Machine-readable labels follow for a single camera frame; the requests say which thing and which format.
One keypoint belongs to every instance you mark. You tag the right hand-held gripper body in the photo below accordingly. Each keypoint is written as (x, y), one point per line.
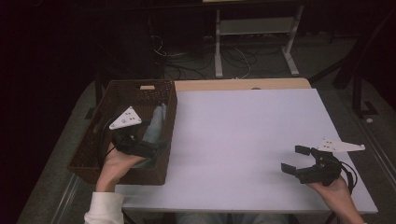
(325, 170)

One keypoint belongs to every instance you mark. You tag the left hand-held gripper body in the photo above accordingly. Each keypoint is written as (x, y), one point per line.
(130, 143)

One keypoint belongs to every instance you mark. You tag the light blue denim skirt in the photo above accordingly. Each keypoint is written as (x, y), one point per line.
(157, 123)

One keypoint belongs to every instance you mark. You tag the brown wicker basket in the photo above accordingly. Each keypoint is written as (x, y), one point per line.
(155, 102)

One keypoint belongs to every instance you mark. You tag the person's right hand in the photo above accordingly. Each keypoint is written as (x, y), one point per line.
(334, 193)

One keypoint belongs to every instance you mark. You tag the person's left hand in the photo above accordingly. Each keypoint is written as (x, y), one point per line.
(113, 169)

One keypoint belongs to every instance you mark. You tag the person's right leg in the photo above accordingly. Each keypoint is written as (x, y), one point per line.
(260, 218)

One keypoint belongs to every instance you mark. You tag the person's leg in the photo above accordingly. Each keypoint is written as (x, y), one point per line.
(260, 218)
(202, 218)

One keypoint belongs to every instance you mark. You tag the white board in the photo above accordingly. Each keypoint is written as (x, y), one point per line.
(236, 140)

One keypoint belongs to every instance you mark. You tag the small white round object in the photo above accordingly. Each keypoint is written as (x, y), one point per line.
(369, 120)

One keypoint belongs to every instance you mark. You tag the person's left leg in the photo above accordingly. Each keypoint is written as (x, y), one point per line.
(202, 218)

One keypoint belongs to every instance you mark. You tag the black metal stand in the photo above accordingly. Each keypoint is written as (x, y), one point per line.
(358, 77)

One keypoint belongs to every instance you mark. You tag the white metal desk frame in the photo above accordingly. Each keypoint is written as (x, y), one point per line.
(255, 25)

